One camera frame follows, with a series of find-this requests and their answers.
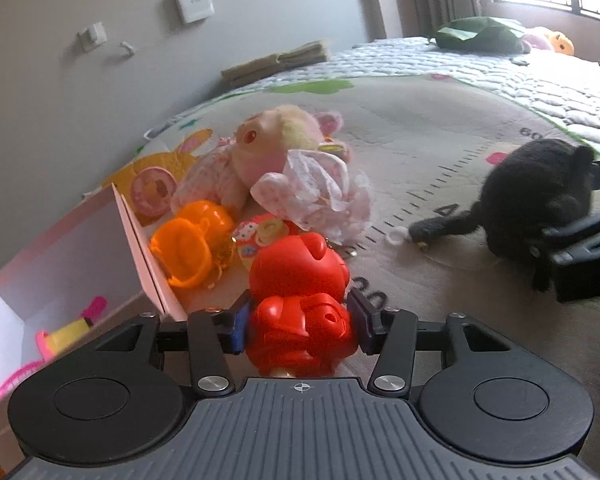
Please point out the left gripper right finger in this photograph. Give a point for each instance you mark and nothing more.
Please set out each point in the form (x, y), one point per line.
(390, 335)

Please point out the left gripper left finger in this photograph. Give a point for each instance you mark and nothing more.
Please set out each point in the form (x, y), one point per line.
(213, 334)

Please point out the black plush toy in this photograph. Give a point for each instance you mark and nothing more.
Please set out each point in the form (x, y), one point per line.
(545, 183)

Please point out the red plastic bear toy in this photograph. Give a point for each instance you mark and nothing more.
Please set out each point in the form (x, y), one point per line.
(298, 325)

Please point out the pink white lace cloth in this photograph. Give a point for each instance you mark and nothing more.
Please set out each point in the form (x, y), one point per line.
(318, 192)

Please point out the yellow pink toy block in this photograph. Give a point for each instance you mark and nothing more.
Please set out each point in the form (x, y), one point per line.
(53, 343)

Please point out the pink plastic basket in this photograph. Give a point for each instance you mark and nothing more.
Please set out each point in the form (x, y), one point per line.
(18, 376)

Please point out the orange plastic pumpkin toy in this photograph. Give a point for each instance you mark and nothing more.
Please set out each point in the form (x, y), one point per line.
(196, 246)

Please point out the pink cardboard storage box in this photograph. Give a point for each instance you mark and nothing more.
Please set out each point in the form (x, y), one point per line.
(97, 250)

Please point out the orange plush toy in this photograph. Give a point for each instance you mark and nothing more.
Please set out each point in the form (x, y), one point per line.
(543, 38)

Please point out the pink plush bunny doll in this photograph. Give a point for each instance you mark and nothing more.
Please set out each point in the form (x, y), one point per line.
(260, 144)

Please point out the green pillow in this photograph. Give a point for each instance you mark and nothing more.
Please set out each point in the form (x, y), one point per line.
(482, 34)

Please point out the colourful quilted play mat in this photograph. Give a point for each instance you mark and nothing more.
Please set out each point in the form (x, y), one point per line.
(426, 127)

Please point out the folded beige towel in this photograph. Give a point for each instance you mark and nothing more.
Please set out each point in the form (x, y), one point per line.
(260, 68)

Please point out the white wall socket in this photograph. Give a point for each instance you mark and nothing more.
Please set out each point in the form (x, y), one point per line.
(92, 37)

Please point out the white wall thermostat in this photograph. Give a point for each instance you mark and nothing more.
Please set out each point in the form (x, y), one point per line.
(192, 11)

